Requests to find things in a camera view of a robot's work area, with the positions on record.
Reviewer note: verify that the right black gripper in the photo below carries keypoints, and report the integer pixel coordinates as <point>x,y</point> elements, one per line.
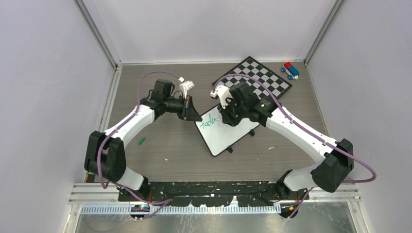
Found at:
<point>227,118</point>

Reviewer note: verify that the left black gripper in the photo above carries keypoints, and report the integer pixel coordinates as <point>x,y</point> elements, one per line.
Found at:
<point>190,113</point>

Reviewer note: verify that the small whiteboard with stand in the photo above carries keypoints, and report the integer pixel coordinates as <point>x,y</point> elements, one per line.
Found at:
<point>218,136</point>

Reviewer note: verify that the green marker cap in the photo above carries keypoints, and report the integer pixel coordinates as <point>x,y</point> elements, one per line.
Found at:
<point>141,140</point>

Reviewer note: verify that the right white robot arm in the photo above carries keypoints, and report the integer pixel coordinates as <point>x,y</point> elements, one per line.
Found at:
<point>331,165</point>

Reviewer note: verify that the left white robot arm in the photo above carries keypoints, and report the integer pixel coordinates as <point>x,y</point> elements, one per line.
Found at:
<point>105,154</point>

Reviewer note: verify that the black white checkerboard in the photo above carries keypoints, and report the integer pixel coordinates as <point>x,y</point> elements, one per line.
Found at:
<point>253,68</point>

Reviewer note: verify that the red blue toy car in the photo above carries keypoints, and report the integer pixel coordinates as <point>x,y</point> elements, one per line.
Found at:
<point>290,70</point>

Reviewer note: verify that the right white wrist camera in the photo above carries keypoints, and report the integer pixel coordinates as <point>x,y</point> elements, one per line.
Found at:
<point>222,93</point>

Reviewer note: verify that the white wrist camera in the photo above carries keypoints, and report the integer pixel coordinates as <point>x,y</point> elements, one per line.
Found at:
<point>222,93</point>
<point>185,86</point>

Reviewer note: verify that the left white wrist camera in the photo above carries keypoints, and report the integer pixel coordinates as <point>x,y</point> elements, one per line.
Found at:
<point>185,86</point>

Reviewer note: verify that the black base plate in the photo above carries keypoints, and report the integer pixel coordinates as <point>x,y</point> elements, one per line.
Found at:
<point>214,194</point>

